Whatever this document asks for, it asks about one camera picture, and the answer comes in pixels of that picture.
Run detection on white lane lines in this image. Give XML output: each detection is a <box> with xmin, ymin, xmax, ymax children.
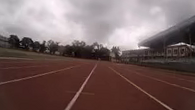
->
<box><xmin>0</xmin><ymin>53</ymin><xmax>195</xmax><ymax>110</ymax></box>

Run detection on roofed grandstand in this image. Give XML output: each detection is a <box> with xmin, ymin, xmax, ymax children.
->
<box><xmin>135</xmin><ymin>1</ymin><xmax>195</xmax><ymax>74</ymax></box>

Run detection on row of trees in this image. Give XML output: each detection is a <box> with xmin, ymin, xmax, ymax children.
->
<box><xmin>6</xmin><ymin>34</ymin><xmax>113</xmax><ymax>62</ymax></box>

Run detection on red running track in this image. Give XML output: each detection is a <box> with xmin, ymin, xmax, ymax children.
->
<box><xmin>0</xmin><ymin>51</ymin><xmax>195</xmax><ymax>110</ymax></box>

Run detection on grass field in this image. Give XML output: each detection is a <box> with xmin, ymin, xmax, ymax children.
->
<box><xmin>0</xmin><ymin>46</ymin><xmax>87</xmax><ymax>66</ymax></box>

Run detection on tall tree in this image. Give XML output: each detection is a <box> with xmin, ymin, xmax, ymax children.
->
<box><xmin>109</xmin><ymin>45</ymin><xmax>123</xmax><ymax>62</ymax></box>

